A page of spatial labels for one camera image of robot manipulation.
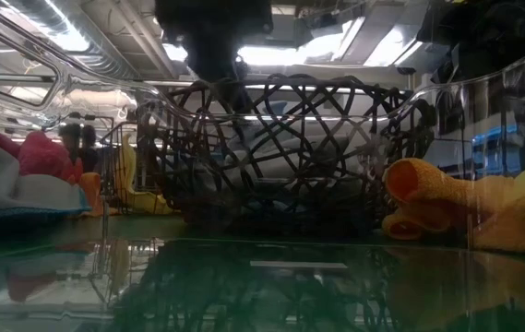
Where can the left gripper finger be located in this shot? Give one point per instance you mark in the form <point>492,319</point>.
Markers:
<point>216,64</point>

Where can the pink microfiber towel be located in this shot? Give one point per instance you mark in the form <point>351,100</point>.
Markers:
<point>45,157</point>

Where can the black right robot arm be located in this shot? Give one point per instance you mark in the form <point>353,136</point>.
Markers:
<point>488,32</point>

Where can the clear plastic bin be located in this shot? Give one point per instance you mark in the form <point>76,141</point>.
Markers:
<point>105,85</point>

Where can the round black woven basket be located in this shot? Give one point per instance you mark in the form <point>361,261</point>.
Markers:
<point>225,216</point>

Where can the green table mat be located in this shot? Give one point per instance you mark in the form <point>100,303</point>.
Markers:
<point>151,226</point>

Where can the silver ceiling duct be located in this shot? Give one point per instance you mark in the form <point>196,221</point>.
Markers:
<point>82,46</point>

